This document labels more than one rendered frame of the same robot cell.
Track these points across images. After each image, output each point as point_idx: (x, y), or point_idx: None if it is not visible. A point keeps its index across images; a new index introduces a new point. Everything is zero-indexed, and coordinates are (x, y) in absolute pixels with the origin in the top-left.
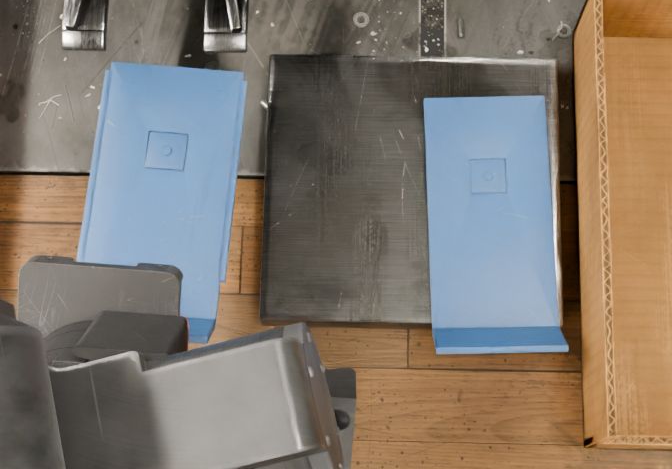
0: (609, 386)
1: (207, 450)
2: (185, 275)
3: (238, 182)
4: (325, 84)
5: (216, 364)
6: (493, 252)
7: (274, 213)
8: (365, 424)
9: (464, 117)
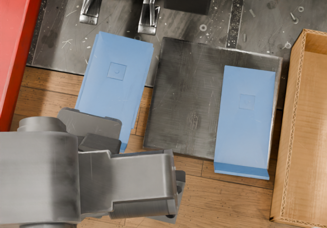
0: (283, 196)
1: (131, 191)
2: None
3: None
4: (184, 53)
5: (138, 159)
6: (244, 134)
7: (155, 103)
8: None
9: (240, 76)
